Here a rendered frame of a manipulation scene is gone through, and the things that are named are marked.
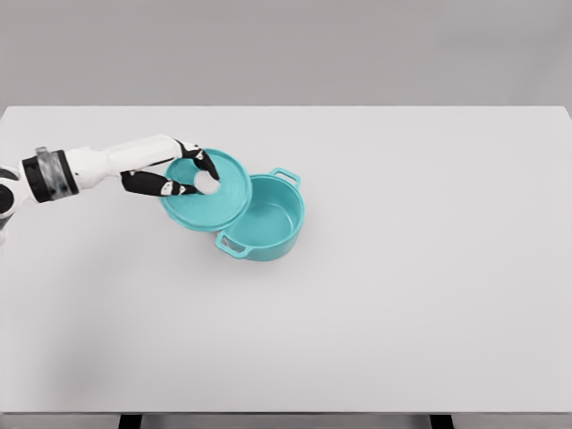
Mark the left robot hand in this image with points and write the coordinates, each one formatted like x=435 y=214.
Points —
x=143 y=154

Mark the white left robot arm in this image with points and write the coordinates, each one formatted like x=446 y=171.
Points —
x=67 y=169

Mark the teal pot lid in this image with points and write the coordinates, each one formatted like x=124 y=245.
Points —
x=210 y=210

